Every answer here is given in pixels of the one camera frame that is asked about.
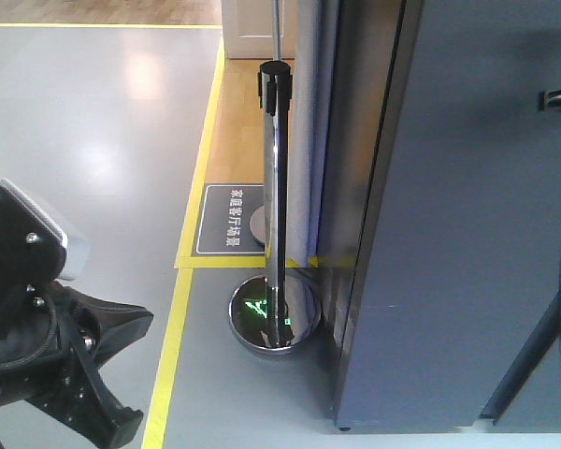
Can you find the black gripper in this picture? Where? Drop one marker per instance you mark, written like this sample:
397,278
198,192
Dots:
53,342

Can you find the white fridge door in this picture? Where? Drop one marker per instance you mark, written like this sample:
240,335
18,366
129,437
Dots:
441,223

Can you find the grey floor sign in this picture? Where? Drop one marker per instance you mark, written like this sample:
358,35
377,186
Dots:
223,226

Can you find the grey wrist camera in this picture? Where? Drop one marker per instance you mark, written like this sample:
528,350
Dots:
37,244

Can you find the chrome stanchion post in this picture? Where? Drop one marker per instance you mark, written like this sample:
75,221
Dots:
276,312
275,90

